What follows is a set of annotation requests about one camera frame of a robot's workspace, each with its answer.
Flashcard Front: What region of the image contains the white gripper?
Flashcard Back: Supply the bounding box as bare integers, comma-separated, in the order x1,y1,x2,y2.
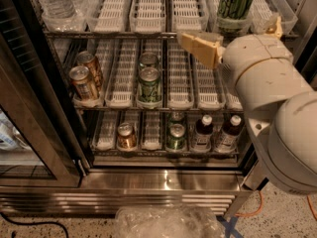
177,14,312,114

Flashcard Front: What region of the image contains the dark bottle white cap right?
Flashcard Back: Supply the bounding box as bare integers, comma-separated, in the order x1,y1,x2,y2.
215,115,242,154

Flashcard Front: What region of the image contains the gold can front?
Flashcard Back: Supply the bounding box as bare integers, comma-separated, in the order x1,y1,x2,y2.
69,65,99,100

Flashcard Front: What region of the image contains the middle wire shelf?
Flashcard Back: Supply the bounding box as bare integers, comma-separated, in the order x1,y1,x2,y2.
74,106,244,113

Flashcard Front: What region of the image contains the green can middle shelf front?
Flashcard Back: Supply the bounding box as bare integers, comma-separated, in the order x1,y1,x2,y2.
138,67,161,103

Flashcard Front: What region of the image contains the gold can bottom shelf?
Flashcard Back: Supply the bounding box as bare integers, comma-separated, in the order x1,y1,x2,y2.
117,123,137,150

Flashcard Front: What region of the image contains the dark bottle white cap left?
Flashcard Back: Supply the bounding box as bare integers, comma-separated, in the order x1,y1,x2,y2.
190,115,213,153

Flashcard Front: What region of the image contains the black cable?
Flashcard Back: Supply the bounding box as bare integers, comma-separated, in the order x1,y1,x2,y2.
0,212,69,238

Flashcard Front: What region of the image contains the bottom wire shelf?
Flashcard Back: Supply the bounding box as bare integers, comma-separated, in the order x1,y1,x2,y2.
92,149,239,159

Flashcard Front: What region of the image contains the clear plastic bag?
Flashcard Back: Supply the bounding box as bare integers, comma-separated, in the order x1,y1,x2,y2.
115,205,225,238

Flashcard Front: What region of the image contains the tall green can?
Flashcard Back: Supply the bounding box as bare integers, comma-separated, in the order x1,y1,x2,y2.
217,0,253,20

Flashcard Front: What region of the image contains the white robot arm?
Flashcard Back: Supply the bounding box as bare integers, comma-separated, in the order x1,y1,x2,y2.
177,30,317,195

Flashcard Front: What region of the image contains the top wire shelf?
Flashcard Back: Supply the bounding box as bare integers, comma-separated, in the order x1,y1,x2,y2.
43,30,300,41

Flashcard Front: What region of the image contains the wire shelf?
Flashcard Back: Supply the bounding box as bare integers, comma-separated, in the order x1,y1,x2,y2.
43,30,300,41
92,149,239,159
74,106,244,113

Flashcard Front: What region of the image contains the glass fridge door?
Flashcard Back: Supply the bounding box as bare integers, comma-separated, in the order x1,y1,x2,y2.
0,0,91,188

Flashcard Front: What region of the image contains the dark bottle white cap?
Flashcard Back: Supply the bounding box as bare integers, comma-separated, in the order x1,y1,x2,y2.
215,115,242,154
190,115,213,153

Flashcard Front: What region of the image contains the gold can rear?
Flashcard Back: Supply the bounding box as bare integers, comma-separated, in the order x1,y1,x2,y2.
76,51,103,91

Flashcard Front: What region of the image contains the green can bottom shelf rear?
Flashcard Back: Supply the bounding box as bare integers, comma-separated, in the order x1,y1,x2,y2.
168,112,185,125

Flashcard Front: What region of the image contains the orange cable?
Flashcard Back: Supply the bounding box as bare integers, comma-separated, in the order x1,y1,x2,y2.
235,190,317,222

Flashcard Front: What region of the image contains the stainless steel fridge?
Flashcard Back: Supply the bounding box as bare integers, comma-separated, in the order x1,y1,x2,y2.
0,0,317,218

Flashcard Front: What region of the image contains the green can bottom shelf front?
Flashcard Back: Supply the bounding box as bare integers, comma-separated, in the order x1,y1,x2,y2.
166,124,185,151

